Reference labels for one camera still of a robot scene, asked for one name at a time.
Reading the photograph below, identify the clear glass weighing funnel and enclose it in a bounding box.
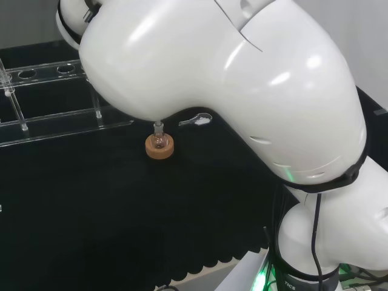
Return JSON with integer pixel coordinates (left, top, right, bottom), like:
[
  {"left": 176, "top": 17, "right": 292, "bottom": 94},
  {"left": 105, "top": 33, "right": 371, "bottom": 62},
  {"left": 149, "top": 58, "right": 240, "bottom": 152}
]
[{"left": 178, "top": 112, "right": 213, "bottom": 128}]

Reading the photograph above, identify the clear round-bottom flask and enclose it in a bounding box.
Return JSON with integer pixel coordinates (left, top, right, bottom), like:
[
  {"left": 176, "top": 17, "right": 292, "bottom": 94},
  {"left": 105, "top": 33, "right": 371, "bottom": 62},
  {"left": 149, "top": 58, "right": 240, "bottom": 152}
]
[{"left": 152, "top": 121, "right": 169, "bottom": 150}]

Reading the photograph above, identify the clear acrylic funnel stand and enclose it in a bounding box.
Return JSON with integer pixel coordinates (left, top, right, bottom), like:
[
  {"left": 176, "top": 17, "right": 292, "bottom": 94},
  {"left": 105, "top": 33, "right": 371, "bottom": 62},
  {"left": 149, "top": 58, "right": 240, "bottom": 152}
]
[{"left": 0, "top": 56, "right": 135, "bottom": 149}]

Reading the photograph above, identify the black bench cloth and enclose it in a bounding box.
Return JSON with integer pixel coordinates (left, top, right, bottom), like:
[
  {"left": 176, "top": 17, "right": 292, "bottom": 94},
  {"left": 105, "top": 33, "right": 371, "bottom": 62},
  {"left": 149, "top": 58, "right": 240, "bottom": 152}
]
[{"left": 0, "top": 38, "right": 388, "bottom": 285}]

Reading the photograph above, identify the pale board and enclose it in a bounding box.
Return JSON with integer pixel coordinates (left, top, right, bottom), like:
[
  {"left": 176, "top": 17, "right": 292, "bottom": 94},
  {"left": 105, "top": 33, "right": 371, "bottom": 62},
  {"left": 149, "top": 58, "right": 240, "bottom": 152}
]
[{"left": 212, "top": 250, "right": 271, "bottom": 291}]

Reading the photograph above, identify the cork ring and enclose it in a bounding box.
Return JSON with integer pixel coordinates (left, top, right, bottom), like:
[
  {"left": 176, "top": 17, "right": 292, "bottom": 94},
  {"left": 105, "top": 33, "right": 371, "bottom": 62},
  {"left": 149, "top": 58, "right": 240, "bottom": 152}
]
[{"left": 144, "top": 133, "right": 176, "bottom": 159}]

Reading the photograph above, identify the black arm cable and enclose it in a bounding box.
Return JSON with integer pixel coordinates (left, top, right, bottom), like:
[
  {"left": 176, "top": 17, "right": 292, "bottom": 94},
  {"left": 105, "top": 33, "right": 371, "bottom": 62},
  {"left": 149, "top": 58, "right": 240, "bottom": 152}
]
[{"left": 308, "top": 192, "right": 335, "bottom": 285}]

